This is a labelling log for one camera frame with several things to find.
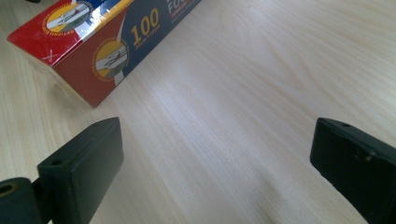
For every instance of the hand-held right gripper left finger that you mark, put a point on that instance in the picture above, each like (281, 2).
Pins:
(81, 169)

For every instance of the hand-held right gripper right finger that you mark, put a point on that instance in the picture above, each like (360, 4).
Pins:
(355, 161)

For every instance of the red and blue foil box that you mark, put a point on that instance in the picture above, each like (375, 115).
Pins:
(93, 46)

